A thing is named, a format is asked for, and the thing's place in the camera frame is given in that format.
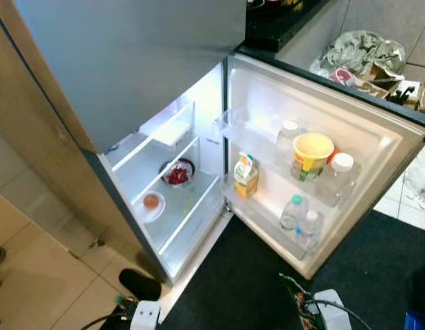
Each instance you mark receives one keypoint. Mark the dark green printed packet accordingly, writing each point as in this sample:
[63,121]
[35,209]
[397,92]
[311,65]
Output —
[295,302]

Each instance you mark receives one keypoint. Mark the white lined fridge door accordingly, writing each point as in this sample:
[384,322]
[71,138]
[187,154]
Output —
[364,130]

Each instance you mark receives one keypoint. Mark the glass fridge shelf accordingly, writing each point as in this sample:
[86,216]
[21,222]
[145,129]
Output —
[164,127]
[152,172]
[188,206]

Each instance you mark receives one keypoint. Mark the beige fridge cabinet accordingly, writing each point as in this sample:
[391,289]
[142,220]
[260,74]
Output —
[40,137]

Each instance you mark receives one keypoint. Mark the wide clear jar white lid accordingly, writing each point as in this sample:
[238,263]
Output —
[338,175]

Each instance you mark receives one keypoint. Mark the brown cardboard box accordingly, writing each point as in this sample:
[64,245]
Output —
[377,77]

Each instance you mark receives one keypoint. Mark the yellow noodle cup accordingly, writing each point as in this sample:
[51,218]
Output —
[312,155]

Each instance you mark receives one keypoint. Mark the pink white shoe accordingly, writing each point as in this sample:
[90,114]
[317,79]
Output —
[341,75]

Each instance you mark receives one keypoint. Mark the grey plastic bag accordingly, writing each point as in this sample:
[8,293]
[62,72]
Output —
[360,51]

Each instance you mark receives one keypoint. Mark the water bottle white cap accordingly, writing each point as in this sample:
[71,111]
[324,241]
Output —
[309,230]

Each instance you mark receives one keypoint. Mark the slim clear bottle white cap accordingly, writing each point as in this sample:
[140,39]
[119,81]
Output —
[287,137]

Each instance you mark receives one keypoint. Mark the water bottle green cap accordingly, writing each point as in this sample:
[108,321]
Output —
[291,212]

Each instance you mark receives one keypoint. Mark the grey kitchen cabinet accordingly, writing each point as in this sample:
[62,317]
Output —
[384,17]

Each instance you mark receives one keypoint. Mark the blue box corner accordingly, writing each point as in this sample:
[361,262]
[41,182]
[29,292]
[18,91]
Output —
[420,322]

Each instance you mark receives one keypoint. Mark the orange green juice carton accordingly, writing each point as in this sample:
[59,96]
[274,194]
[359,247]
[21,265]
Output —
[245,179]

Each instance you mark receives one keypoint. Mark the black kitchen counter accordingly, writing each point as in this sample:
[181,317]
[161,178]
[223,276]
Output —
[274,27]

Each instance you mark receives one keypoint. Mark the black floor mat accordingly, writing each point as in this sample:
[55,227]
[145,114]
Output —
[240,282]

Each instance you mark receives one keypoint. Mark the dark bowl of red food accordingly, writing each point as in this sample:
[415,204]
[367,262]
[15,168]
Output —
[178,174]

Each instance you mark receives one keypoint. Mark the white dish with orange food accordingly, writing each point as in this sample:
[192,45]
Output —
[150,203]

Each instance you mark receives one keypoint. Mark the grey freezer door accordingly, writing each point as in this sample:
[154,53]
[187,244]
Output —
[130,62]

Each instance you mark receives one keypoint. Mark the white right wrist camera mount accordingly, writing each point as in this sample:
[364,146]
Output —
[331,311]

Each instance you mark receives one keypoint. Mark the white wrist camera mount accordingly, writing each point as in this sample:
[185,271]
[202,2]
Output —
[145,316]
[331,311]

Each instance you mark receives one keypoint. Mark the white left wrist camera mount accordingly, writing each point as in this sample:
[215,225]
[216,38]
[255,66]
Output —
[145,316]

